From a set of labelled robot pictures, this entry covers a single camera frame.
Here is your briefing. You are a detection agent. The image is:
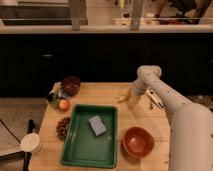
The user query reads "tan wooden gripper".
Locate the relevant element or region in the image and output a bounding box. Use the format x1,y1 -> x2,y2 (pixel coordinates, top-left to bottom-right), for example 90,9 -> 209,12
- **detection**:
126,89 -> 141,108

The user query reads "yellow banana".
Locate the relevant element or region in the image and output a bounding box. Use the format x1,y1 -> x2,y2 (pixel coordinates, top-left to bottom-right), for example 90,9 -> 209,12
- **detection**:
117,94 -> 128,103

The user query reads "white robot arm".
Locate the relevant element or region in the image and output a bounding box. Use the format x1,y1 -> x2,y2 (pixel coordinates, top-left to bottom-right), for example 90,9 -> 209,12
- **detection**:
130,65 -> 213,171

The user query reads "red orange bowl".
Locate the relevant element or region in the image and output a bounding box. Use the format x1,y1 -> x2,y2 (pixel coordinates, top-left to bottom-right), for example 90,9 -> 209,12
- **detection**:
122,127 -> 154,158

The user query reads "dark maroon bowl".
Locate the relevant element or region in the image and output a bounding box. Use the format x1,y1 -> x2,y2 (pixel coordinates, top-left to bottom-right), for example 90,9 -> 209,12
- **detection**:
61,76 -> 81,96

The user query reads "grey blue sponge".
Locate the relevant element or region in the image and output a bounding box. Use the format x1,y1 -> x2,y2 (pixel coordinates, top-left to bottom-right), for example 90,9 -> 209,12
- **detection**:
89,115 -> 106,136

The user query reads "green plastic tray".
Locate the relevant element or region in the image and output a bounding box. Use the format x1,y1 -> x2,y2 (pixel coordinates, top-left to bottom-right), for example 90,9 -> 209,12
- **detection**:
60,104 -> 118,169

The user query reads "red yellow apple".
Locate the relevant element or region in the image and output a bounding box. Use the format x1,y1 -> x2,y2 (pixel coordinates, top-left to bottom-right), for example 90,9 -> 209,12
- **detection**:
58,99 -> 70,111

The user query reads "bunch of red grapes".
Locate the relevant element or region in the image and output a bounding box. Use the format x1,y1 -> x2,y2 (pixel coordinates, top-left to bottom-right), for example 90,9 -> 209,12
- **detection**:
56,117 -> 70,140

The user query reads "black handle tool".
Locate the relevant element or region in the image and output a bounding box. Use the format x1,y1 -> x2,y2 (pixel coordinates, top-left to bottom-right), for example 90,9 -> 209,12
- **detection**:
23,119 -> 35,171

